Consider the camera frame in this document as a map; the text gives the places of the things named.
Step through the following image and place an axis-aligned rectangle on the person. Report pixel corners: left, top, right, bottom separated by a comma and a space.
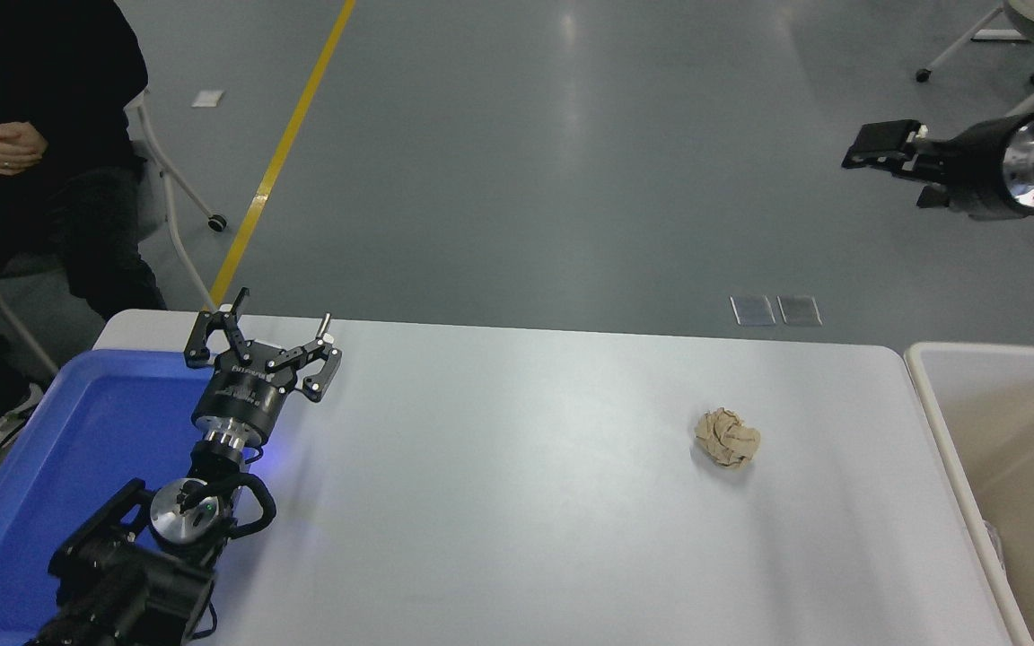
0, 0, 166, 320

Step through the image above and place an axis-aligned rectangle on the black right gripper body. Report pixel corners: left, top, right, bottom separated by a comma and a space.
930, 121, 1021, 223

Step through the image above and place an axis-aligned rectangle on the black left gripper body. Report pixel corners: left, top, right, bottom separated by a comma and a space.
191, 354, 290, 442

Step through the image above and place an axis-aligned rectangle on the person's left hand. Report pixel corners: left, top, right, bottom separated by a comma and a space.
0, 121, 48, 160

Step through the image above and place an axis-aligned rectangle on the crumpled tan paper ball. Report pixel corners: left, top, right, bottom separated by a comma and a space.
695, 407, 762, 469

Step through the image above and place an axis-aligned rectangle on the clear square floor plate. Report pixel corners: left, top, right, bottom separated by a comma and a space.
730, 296, 776, 326
776, 296, 821, 326

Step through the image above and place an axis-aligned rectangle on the blue plastic tray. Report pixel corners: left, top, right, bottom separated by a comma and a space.
0, 348, 253, 646

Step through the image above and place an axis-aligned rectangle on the large pale bin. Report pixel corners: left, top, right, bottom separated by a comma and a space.
905, 341, 1034, 646

